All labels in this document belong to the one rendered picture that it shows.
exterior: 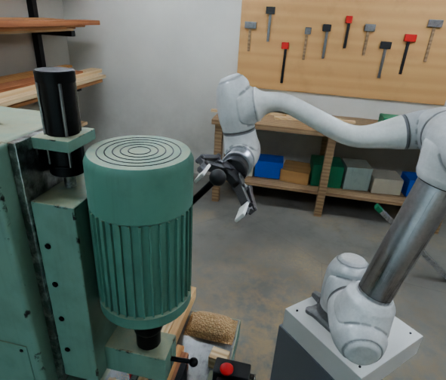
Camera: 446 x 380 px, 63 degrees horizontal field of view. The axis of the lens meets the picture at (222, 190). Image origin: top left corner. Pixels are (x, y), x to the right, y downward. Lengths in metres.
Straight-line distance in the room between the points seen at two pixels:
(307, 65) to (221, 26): 0.93
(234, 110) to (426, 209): 0.57
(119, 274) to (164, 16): 3.59
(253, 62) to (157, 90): 1.09
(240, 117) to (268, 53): 2.77
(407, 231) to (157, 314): 0.68
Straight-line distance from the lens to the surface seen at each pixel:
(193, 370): 1.02
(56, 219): 0.65
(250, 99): 1.06
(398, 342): 1.53
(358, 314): 1.16
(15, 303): 0.77
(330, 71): 3.82
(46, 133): 0.66
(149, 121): 4.28
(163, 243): 0.60
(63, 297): 0.76
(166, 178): 0.54
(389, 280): 1.13
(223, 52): 3.90
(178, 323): 1.07
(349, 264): 1.33
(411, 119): 1.14
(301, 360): 1.55
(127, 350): 0.85
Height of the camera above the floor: 1.71
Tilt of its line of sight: 26 degrees down
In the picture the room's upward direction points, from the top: 3 degrees clockwise
